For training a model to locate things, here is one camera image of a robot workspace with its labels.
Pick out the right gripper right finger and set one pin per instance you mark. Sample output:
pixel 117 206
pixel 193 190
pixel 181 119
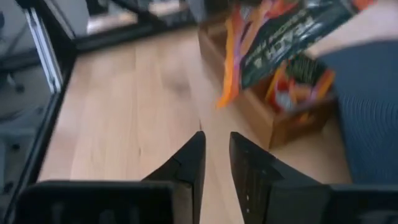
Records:
pixel 252 168

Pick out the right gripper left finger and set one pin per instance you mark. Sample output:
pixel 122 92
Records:
pixel 189 168

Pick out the orange peach tea packet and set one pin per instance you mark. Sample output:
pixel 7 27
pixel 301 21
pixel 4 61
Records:
pixel 298 87
pixel 273 40

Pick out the wooden compartment organizer box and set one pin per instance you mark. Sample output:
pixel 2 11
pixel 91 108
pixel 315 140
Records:
pixel 289 130

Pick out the black aluminium rig frame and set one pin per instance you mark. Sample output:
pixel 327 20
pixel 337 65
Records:
pixel 66 46

